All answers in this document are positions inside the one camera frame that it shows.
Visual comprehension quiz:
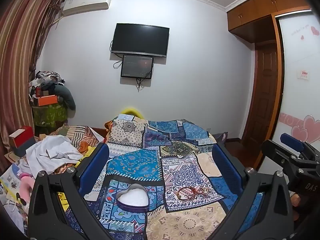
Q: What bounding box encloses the striped brown curtain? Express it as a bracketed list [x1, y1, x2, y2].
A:
[0, 0, 64, 155]

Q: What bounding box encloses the red and blue box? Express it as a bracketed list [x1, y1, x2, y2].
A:
[9, 125, 35, 158]

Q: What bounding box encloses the white sliding door with hearts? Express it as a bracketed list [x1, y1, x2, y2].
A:
[271, 9, 320, 155]

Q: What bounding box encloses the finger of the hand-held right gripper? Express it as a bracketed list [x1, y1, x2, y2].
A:
[279, 133, 320, 155]
[261, 139, 303, 167]

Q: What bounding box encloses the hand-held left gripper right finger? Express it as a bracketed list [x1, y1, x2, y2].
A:
[212, 144, 294, 240]

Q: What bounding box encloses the person's right hand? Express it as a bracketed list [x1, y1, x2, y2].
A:
[290, 192, 304, 230]

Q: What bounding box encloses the yellow printed cloth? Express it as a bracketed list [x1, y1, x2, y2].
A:
[58, 192, 70, 213]

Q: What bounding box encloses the white air conditioner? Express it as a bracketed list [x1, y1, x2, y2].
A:
[62, 0, 113, 18]

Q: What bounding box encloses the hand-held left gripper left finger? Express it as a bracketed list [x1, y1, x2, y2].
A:
[28, 142, 110, 240]

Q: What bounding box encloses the patchwork blue patterned blanket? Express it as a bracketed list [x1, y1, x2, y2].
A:
[60, 116, 265, 240]

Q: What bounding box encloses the heart-shaped purple tin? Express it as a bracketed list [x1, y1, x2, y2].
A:
[115, 184, 149, 212]

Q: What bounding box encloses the orange striped bedsheet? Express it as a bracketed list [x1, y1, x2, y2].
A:
[54, 124, 105, 153]

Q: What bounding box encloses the brown wooden door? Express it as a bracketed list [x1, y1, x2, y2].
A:
[241, 41, 279, 145]

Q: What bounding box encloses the black hanging cable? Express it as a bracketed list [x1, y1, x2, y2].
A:
[135, 77, 146, 92]

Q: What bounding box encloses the black wall television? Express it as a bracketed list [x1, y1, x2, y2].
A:
[111, 23, 170, 58]

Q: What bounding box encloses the dark purple pillow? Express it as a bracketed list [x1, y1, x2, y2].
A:
[214, 131, 228, 143]

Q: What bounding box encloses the white cloth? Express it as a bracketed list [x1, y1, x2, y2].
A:
[25, 134, 84, 175]

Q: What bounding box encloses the small black wall monitor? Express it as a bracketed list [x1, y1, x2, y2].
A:
[120, 54, 154, 78]

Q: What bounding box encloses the orange box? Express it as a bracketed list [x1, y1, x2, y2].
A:
[32, 94, 57, 107]

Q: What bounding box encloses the yellow plastic item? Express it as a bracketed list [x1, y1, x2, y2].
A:
[120, 107, 144, 118]

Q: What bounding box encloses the red and white door sticker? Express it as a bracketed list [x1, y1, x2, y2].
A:
[296, 69, 310, 80]

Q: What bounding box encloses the brown beaded bracelet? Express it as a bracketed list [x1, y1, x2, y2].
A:
[177, 186, 198, 202]

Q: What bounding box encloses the pile of clothes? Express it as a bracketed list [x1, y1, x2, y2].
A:
[29, 70, 66, 91]

